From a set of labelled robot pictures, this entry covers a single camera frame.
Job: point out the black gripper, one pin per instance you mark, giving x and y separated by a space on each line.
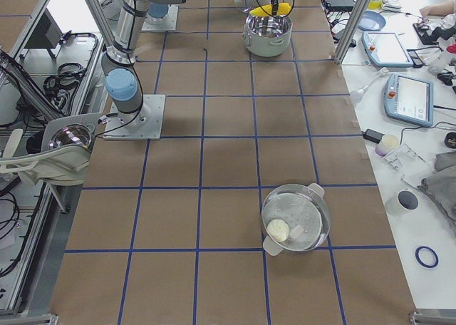
275 1

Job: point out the yellow corn cob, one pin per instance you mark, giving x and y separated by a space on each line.
280 9

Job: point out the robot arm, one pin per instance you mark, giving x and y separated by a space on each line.
121 81

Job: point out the pale green electric pot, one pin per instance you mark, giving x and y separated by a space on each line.
267 36

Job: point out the steel steamer pot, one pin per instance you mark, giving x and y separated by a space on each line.
305 212

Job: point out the blue plate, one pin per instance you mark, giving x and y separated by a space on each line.
371 21

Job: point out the far teach pendant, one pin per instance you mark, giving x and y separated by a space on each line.
384 49

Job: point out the teach pendant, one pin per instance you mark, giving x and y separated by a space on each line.
384 49
409 100

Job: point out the near teach pendant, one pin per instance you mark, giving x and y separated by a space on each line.
409 100

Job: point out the black power adapter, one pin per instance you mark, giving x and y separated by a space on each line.
372 136

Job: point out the white paper cup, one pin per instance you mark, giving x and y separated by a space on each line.
387 144

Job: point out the white bun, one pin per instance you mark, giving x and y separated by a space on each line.
278 230

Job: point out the steel bowl on chair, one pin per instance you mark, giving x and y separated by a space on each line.
74 134

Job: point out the white cylinder roll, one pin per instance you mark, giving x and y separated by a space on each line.
401 203

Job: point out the grey cloth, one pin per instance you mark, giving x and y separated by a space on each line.
440 186

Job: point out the white office chair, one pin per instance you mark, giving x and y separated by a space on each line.
64 166

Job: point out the aluminium frame post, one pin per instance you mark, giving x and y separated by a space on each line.
351 26

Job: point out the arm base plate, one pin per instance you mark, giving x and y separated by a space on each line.
161 18
146 125

